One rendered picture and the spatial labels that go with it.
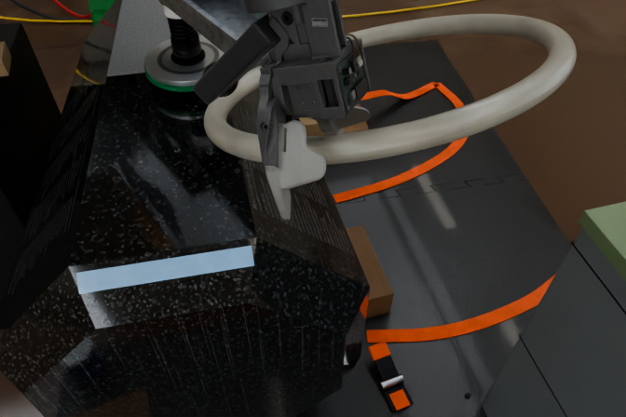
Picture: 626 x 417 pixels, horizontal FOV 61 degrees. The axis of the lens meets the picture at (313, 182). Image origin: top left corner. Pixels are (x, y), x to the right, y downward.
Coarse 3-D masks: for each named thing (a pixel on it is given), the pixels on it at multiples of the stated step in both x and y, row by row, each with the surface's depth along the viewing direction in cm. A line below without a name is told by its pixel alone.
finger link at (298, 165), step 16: (288, 128) 49; (304, 128) 48; (288, 144) 49; (304, 144) 48; (288, 160) 49; (304, 160) 48; (320, 160) 47; (272, 176) 49; (288, 176) 49; (304, 176) 48; (320, 176) 47; (272, 192) 49; (288, 192) 50; (288, 208) 50
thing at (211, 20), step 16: (160, 0) 111; (176, 0) 104; (192, 0) 111; (208, 0) 110; (224, 0) 110; (240, 0) 106; (192, 16) 101; (208, 16) 96; (224, 16) 105; (240, 16) 105; (256, 16) 103; (208, 32) 98; (224, 32) 92; (240, 32) 101; (224, 48) 95; (272, 48) 96; (256, 64) 87
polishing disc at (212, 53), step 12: (156, 48) 133; (168, 48) 133; (204, 48) 133; (216, 48) 133; (156, 60) 130; (168, 60) 130; (204, 60) 130; (216, 60) 130; (156, 72) 126; (168, 72) 126; (180, 72) 126; (192, 72) 126; (168, 84) 124; (180, 84) 124; (192, 84) 124
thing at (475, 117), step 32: (384, 32) 91; (416, 32) 89; (448, 32) 86; (480, 32) 82; (512, 32) 76; (544, 32) 68; (544, 64) 57; (512, 96) 52; (544, 96) 54; (224, 128) 63; (384, 128) 51; (416, 128) 50; (448, 128) 50; (480, 128) 51; (256, 160) 58; (352, 160) 52
